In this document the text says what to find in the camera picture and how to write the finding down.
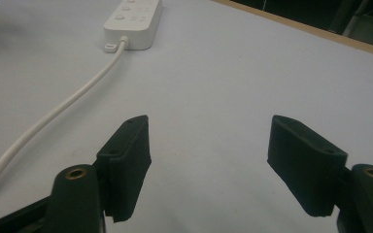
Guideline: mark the metal stand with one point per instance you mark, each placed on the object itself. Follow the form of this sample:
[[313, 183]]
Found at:
[[353, 16]]

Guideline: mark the white power strip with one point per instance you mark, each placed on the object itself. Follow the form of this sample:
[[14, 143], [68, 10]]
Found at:
[[136, 22]]

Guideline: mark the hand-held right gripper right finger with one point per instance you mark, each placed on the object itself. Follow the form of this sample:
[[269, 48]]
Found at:
[[304, 168]]

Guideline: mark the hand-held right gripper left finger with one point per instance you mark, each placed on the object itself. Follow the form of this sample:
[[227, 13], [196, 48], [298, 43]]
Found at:
[[126, 165]]

